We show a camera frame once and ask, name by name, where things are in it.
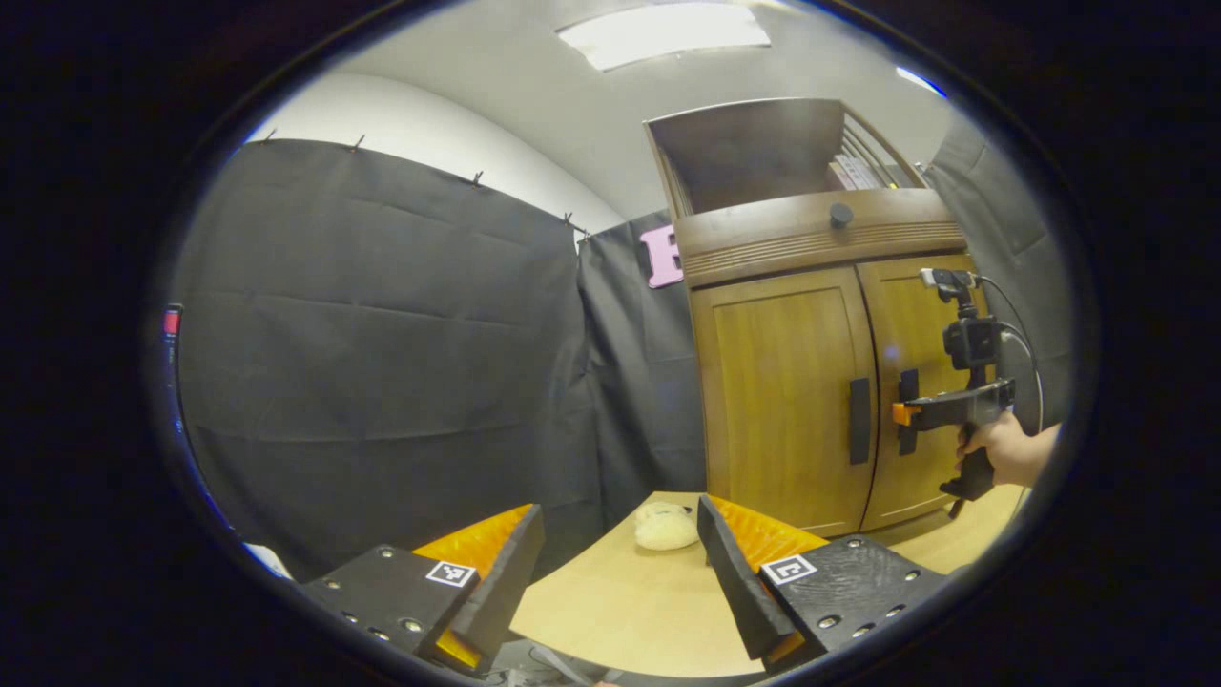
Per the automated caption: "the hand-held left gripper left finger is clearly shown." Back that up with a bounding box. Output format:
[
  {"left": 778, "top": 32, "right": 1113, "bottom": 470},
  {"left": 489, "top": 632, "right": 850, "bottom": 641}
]
[{"left": 300, "top": 503, "right": 547, "bottom": 674}]

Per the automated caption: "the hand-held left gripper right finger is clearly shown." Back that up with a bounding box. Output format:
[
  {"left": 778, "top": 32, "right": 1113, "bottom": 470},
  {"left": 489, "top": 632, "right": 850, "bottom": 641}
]
[{"left": 696, "top": 493, "right": 950, "bottom": 669}]

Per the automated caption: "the wooden shoe cabinet door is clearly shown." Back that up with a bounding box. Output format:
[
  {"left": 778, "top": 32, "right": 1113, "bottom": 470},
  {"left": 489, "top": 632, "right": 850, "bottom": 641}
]
[
  {"left": 689, "top": 265, "right": 879, "bottom": 537},
  {"left": 856, "top": 253, "right": 998, "bottom": 532}
]

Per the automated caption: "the wooden double-door shoe cabinet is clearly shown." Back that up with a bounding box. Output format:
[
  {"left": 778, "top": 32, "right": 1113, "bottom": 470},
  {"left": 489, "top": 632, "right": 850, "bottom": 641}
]
[{"left": 644, "top": 97, "right": 1003, "bottom": 538}]

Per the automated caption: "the cream plush toy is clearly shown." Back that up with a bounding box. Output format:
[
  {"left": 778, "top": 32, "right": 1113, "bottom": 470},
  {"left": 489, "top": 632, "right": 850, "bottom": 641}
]
[{"left": 634, "top": 501, "right": 700, "bottom": 552}]

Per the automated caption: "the small ceiling light panel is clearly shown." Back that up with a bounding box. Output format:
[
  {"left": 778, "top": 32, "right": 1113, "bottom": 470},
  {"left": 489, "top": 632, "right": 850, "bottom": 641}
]
[{"left": 895, "top": 65, "right": 947, "bottom": 98}]

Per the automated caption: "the black backdrop cloth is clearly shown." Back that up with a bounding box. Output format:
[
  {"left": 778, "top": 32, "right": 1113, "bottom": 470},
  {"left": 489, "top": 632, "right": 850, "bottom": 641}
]
[{"left": 172, "top": 114, "right": 1079, "bottom": 583}]

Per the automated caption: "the large ceiling light panel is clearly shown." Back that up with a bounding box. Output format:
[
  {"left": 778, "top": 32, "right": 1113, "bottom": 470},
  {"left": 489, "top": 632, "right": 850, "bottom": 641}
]
[{"left": 556, "top": 2, "right": 772, "bottom": 73}]

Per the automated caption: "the black door handle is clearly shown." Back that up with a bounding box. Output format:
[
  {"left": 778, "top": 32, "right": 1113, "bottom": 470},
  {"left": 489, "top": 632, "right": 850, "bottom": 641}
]
[
  {"left": 899, "top": 369, "right": 921, "bottom": 457},
  {"left": 849, "top": 378, "right": 872, "bottom": 466}
]

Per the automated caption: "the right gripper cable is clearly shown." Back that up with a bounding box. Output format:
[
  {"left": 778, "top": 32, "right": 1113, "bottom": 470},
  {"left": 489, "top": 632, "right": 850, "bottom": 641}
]
[{"left": 973, "top": 275, "right": 1046, "bottom": 435}]

